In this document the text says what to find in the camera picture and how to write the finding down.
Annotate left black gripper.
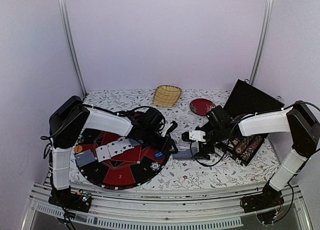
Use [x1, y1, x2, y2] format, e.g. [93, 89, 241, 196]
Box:
[143, 127, 179, 155]

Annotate blue small blind chip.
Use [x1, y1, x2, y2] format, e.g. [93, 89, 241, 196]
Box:
[153, 151, 165, 160]

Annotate blue checkered card deck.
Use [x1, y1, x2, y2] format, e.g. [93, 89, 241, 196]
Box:
[172, 150, 193, 160]

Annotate blue white ten chip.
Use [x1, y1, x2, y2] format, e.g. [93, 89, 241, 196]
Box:
[150, 162, 161, 171]

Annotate face-up four clubs card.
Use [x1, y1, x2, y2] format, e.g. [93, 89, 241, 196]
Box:
[117, 137, 134, 153]

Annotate face-up diamonds card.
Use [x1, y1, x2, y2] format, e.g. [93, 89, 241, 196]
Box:
[95, 145, 111, 163]

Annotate dealt blue cards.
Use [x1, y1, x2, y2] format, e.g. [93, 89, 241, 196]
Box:
[75, 150, 96, 168]

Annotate poker chip stack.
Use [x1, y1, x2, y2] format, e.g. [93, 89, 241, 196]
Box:
[77, 134, 84, 144]

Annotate orange dealer button chip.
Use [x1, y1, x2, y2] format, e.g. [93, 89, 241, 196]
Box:
[74, 145, 83, 154]

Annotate blurred blue card being passed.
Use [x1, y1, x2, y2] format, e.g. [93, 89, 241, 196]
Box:
[128, 138, 144, 147]

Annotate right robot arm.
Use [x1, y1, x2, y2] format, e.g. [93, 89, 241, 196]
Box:
[186, 100, 320, 208]

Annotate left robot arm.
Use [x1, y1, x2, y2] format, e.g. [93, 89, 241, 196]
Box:
[48, 95, 178, 207]

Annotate poker chip row in case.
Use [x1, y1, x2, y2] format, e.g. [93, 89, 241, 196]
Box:
[235, 135, 255, 155]

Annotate red floral round plate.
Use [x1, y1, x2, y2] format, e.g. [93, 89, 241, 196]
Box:
[189, 98, 216, 117]

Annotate round red black poker mat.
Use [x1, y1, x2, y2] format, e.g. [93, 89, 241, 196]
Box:
[77, 143, 170, 190]

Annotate woven bamboo basket tray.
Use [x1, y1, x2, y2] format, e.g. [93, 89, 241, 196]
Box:
[152, 85, 182, 108]

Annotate black poker chip case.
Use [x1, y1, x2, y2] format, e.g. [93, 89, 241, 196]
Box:
[216, 80, 284, 167]

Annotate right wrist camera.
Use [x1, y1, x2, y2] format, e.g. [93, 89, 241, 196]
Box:
[181, 130, 206, 143]

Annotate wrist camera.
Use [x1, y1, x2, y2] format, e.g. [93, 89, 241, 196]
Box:
[181, 130, 206, 143]
[160, 121, 178, 137]

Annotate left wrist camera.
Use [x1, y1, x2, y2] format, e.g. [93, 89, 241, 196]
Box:
[160, 121, 178, 137]

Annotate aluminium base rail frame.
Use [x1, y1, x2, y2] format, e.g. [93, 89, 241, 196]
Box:
[21, 182, 313, 230]

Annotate right aluminium corner post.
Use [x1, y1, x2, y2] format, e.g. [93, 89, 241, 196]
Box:
[248, 0, 274, 86]

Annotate aluminium corner post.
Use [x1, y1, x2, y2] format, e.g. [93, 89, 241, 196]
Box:
[58, 0, 88, 97]
[248, 0, 274, 86]

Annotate left aluminium corner post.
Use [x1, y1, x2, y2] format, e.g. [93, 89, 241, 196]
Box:
[58, 0, 88, 97]

